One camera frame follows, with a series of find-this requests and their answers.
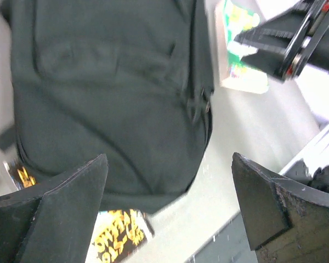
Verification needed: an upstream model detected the Treehouse storey paperback book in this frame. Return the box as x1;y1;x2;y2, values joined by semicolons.
16;166;154;262

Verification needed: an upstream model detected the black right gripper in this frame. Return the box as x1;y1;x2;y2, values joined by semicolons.
234;1;329;81

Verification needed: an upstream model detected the black student backpack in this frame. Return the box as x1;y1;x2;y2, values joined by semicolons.
0;1;214;214

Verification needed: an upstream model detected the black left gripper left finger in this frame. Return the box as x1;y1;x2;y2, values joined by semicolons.
0;155;109;262

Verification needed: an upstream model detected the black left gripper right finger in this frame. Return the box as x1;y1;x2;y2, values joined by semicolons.
231;152;329;262

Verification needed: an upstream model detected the green puzzle book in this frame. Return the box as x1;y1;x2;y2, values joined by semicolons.
214;1;269;94

